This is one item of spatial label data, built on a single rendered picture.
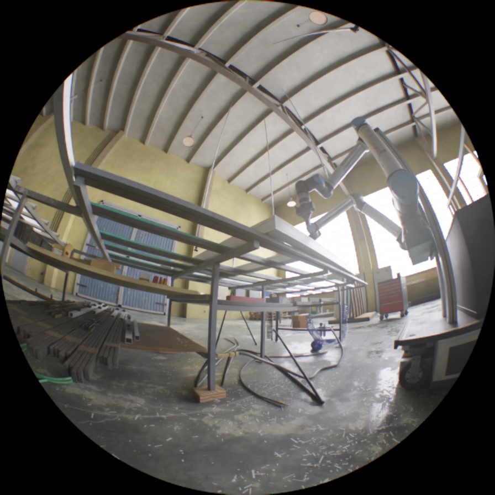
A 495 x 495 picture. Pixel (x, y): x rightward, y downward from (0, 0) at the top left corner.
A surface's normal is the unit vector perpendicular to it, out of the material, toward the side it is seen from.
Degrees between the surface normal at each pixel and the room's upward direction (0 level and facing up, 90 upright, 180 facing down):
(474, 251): 90
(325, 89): 180
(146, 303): 90
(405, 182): 95
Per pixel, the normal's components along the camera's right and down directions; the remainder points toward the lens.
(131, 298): 0.65, -0.26
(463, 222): -0.85, -0.22
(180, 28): -0.03, 0.93
